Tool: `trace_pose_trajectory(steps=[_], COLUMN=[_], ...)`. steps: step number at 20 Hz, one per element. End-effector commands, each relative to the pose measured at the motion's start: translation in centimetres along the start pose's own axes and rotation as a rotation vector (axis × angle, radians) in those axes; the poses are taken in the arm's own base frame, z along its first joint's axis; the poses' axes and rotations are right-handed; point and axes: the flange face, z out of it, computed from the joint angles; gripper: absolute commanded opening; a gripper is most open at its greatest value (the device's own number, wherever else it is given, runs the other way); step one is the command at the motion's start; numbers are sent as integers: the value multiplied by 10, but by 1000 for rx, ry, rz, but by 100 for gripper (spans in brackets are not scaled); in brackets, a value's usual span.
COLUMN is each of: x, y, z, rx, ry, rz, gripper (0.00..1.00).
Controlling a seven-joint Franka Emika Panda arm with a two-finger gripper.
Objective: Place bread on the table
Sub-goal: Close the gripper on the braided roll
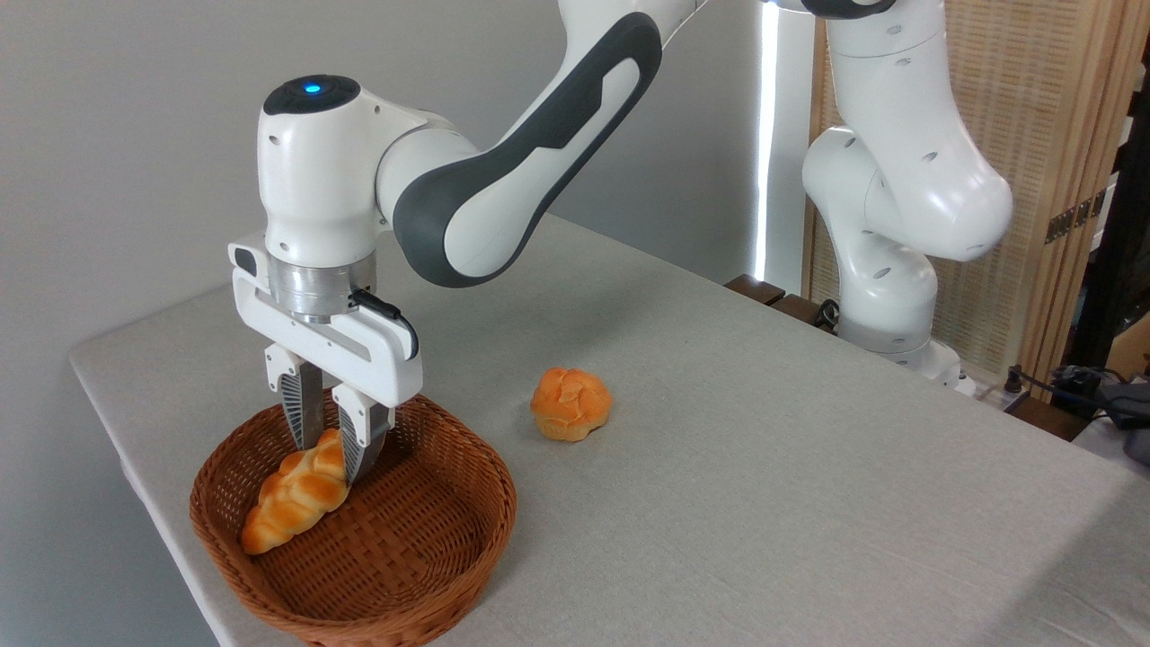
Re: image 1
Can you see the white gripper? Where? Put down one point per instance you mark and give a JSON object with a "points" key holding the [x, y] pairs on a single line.
{"points": [[377, 359]]}

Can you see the long braided bread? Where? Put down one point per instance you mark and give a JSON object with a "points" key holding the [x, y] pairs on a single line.
{"points": [[296, 494]]}

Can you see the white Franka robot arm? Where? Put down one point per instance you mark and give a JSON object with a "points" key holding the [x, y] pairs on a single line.
{"points": [[503, 171]]}

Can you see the round bread bun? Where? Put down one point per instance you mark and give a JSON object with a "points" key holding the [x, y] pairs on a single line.
{"points": [[570, 404]]}

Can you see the brown wicker basket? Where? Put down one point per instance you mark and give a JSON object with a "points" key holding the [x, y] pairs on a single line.
{"points": [[404, 548]]}

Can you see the dark brown wooden block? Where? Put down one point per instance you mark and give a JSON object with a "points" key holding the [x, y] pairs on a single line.
{"points": [[800, 308], [755, 288]]}

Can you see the white vertical light strip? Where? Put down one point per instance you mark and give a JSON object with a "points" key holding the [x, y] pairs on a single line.
{"points": [[780, 135]]}

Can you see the dark metal screen hinge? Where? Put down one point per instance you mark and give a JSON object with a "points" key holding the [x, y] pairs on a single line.
{"points": [[1074, 217]]}

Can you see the wooden bamboo folding screen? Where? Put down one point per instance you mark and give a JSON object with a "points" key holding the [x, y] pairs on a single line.
{"points": [[1051, 90]]}

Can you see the black vertical stand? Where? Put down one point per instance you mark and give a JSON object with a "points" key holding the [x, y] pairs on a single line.
{"points": [[1114, 252]]}

